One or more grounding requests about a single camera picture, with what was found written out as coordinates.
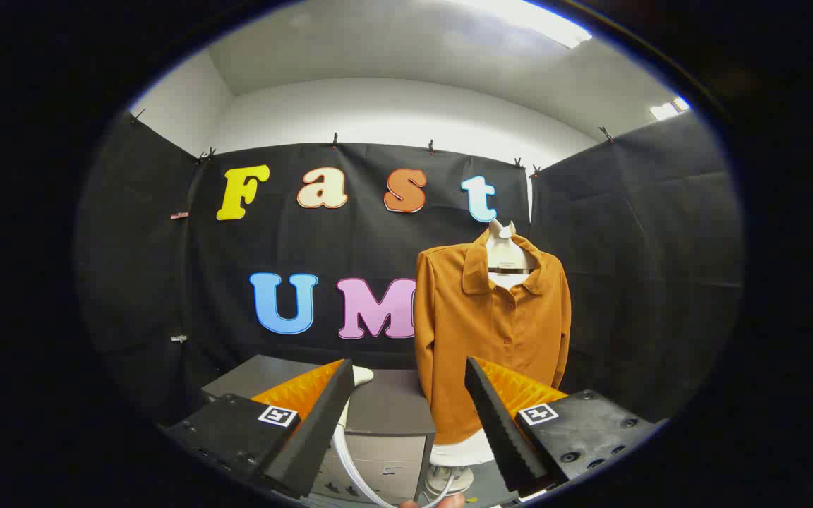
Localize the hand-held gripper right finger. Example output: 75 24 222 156
464 356 661 498

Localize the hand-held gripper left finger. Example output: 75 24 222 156
159 358 356 500

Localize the orange button-up shirt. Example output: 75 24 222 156
414 229 572 447

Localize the white garment steamer base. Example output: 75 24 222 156
424 462 476 499

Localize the grey drawer cabinet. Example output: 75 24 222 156
200 354 437 505

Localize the white hanger form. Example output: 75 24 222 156
429 219 541 468

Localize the small ceiling light panel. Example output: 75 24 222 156
650 95 691 121

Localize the long ceiling light panel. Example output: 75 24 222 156
442 0 594 49

